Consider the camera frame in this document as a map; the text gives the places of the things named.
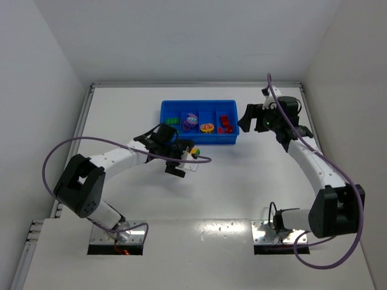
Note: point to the red lego with purple flower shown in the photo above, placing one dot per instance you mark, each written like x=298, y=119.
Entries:
x=225, y=130

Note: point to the red lego block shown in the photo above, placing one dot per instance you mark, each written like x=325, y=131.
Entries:
x=224, y=121

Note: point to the purple round flower lego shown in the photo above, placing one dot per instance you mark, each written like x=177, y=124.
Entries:
x=192, y=118

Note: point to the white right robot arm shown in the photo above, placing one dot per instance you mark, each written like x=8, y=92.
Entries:
x=335, y=210

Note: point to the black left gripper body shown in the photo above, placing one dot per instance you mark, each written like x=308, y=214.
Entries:
x=177, y=157

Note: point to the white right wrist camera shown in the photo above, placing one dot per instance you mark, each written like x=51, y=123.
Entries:
x=270, y=96

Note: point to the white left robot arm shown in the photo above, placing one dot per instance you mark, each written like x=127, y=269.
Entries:
x=81, y=184

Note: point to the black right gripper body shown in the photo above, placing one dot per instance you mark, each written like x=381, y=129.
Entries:
x=259, y=119

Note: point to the blue divided plastic bin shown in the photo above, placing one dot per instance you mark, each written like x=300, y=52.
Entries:
x=208, y=111

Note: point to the metal base plate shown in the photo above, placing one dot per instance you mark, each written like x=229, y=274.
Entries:
x=127, y=233
x=264, y=235

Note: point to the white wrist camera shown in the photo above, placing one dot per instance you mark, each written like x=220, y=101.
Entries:
x=188, y=162
x=270, y=96

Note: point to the green rectangular lego brick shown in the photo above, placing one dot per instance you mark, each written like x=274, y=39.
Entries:
x=172, y=121

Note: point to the purple rectangular lego brick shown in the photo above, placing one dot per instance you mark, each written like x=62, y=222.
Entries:
x=187, y=126

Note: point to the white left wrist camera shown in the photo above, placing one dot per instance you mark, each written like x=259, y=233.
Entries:
x=188, y=162

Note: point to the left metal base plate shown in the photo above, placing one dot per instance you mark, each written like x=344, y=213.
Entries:
x=127, y=233

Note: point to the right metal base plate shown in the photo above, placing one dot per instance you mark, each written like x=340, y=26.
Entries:
x=264, y=235

